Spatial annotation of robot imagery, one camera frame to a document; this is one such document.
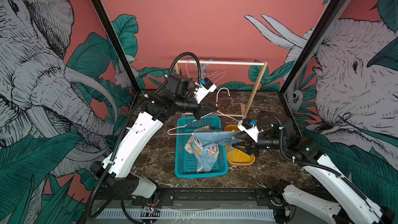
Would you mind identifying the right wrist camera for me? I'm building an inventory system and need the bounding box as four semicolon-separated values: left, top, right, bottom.
237;117;263;143

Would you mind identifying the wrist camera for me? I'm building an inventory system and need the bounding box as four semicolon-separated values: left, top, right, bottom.
194;77;217;104
237;117;263;143

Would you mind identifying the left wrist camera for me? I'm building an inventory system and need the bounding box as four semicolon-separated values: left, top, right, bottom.
194;77;217;104

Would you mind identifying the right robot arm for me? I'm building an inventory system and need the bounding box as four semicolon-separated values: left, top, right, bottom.
232;111;395;224

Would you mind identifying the yellow plastic tray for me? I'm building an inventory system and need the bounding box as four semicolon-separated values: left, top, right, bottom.
223;124;256;166

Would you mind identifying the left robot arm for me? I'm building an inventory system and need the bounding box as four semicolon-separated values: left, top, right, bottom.
85;69;217;220

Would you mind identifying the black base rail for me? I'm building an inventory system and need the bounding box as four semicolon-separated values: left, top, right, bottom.
90;187;293;207

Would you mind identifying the teal plastic basket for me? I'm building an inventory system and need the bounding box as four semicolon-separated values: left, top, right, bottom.
175;115;228;178

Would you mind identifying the wooden clothes rack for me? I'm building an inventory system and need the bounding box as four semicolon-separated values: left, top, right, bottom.
173;57;268;119

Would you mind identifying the blue towel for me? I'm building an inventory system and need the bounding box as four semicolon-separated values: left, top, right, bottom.
193;146;219;173
193;130;239;149

